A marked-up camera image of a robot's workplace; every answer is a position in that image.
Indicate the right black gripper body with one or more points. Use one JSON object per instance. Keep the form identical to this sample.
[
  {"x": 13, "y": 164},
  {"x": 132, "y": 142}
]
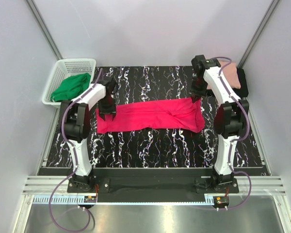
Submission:
[{"x": 199, "y": 87}]

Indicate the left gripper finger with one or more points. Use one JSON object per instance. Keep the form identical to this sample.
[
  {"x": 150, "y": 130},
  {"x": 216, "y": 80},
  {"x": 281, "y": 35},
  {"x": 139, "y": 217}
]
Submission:
[
  {"x": 113, "y": 115},
  {"x": 102, "y": 116}
]

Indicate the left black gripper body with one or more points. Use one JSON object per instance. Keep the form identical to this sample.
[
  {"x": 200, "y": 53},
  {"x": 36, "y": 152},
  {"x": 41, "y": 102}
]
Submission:
[{"x": 106, "y": 105}]

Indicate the red t-shirt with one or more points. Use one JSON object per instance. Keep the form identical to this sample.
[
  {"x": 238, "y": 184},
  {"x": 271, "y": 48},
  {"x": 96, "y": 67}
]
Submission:
[{"x": 157, "y": 114}]

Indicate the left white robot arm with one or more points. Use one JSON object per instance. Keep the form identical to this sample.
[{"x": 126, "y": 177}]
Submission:
[{"x": 75, "y": 127}]

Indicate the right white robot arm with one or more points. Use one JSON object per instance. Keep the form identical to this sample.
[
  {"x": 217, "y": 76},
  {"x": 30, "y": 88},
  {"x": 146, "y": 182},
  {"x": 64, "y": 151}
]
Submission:
[{"x": 231, "y": 122}]

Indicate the folded pink t-shirt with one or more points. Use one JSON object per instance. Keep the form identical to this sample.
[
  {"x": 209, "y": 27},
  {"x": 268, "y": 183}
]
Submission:
[{"x": 230, "y": 73}]

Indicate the green t-shirt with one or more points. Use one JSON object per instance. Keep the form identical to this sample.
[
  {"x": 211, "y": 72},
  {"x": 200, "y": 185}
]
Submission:
[{"x": 71, "y": 87}]

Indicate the folded black t-shirt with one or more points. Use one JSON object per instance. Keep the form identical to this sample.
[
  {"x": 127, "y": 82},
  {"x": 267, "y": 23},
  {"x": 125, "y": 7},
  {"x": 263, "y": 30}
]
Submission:
[{"x": 243, "y": 91}]

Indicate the white plastic basket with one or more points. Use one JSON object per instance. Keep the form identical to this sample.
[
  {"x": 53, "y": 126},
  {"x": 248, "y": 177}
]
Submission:
[{"x": 63, "y": 69}]

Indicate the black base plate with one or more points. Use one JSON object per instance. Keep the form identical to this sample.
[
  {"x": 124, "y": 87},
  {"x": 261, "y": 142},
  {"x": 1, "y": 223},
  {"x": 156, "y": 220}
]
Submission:
[{"x": 148, "y": 185}]

